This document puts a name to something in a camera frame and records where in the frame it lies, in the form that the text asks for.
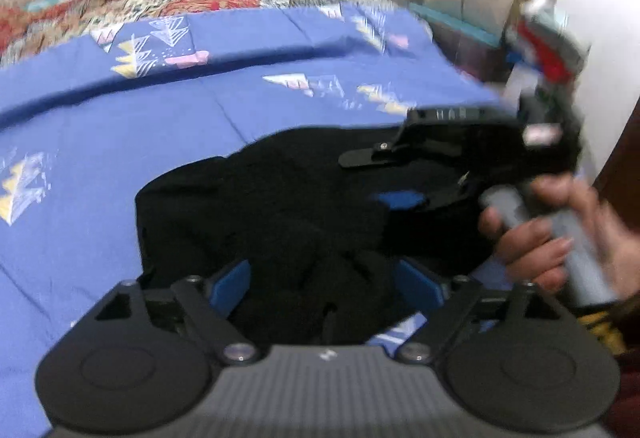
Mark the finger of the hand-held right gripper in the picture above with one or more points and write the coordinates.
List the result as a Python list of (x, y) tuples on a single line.
[(400, 200), (380, 153)]

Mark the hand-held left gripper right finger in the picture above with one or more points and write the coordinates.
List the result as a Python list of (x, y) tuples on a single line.
[(417, 288)]

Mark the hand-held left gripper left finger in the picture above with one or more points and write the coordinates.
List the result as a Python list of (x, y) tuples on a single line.
[(232, 288)]

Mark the black pants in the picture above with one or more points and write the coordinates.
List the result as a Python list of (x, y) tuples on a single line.
[(280, 208)]

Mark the person's right hand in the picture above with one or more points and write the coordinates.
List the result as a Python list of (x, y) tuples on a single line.
[(530, 253)]

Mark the pile of colourful clothes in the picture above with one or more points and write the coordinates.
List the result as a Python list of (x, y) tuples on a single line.
[(547, 48)]

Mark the blue printed bedsheet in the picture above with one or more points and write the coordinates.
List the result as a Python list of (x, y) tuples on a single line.
[(100, 143)]

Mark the red patterned quilt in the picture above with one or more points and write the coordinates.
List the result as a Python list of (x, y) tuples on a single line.
[(165, 0)]

